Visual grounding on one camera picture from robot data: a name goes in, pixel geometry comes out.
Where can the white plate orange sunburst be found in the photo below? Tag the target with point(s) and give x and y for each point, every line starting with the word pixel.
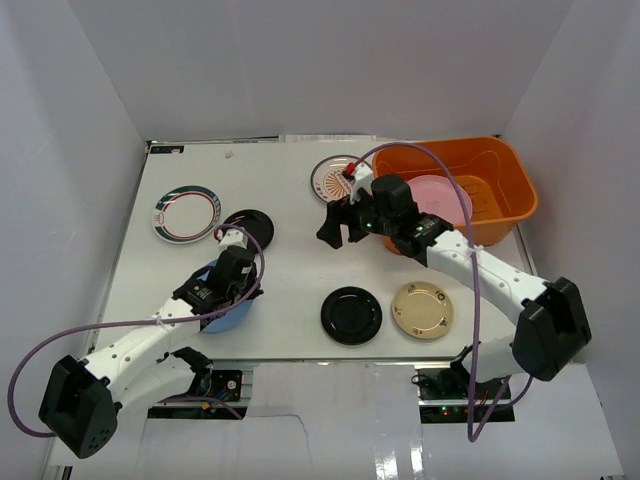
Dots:
pixel 327 180

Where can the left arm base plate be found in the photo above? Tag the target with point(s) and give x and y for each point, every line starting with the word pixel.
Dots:
pixel 216 384

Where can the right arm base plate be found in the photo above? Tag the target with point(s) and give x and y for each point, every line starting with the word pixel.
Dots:
pixel 445 383

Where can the white plate green rim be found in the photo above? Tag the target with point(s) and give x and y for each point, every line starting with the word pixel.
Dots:
pixel 186 214

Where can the orange plastic bin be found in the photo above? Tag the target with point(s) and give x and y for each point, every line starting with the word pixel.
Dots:
pixel 487 168

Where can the blue plate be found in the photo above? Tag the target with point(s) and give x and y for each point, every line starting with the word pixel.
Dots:
pixel 227 320

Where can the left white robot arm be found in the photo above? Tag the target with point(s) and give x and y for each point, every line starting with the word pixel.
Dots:
pixel 84 398

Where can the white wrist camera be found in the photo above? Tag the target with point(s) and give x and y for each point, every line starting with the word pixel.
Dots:
pixel 230 238
pixel 360 176

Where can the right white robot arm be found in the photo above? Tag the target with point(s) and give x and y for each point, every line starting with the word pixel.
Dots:
pixel 550 322

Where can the pink plate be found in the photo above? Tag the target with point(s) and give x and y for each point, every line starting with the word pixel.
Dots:
pixel 436 195

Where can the beige gold-rimmed plate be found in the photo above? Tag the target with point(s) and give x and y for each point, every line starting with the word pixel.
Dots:
pixel 423 310

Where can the white paper sheets at back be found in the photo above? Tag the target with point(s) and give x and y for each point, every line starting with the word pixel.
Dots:
pixel 326 138

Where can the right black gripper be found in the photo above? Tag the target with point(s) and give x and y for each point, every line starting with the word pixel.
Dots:
pixel 338 213

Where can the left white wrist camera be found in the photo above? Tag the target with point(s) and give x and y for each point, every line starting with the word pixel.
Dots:
pixel 230 238

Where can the black plate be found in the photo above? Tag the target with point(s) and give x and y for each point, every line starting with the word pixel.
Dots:
pixel 351 316
pixel 257 223

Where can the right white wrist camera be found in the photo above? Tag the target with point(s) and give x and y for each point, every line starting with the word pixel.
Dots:
pixel 360 176

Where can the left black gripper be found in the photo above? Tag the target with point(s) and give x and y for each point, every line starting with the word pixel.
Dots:
pixel 245 286

